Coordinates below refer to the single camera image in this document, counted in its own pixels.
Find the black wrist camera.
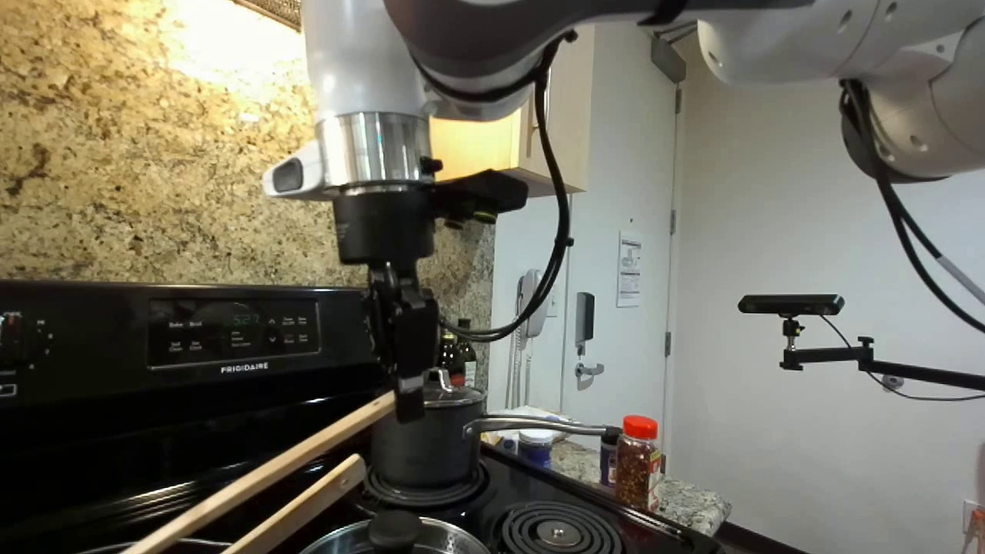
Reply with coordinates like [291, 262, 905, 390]
[428, 168, 533, 223]

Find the black door lock box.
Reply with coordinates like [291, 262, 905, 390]
[573, 289, 600, 356]

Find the white door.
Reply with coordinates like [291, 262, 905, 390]
[561, 85, 685, 441]

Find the black stereo camera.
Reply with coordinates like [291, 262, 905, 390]
[735, 291, 848, 316]

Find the black electric stove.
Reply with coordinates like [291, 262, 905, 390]
[0, 277, 742, 554]

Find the black-capped spice jar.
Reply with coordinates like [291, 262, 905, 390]
[598, 427, 618, 493]

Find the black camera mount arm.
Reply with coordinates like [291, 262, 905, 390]
[775, 311, 985, 393]

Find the blue jar with white lid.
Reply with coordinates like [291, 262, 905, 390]
[510, 427, 565, 470]

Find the saucepan lid with loop handle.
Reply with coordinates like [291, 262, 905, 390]
[421, 366, 486, 412]

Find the metal door handle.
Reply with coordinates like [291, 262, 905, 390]
[573, 356, 609, 393]

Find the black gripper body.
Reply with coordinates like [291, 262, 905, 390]
[333, 183, 437, 267]

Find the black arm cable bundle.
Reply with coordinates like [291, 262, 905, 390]
[837, 78, 985, 334]

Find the paper notice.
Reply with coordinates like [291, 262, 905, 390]
[612, 223, 648, 311]

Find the dark saucepan with steel handle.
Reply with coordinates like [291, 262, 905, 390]
[367, 393, 624, 490]

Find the coil burner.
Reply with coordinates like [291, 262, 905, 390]
[364, 458, 496, 511]
[491, 501, 627, 554]

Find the red-capped spice jar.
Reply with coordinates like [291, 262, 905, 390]
[612, 412, 664, 515]

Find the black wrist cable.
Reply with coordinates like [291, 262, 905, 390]
[441, 39, 577, 349]

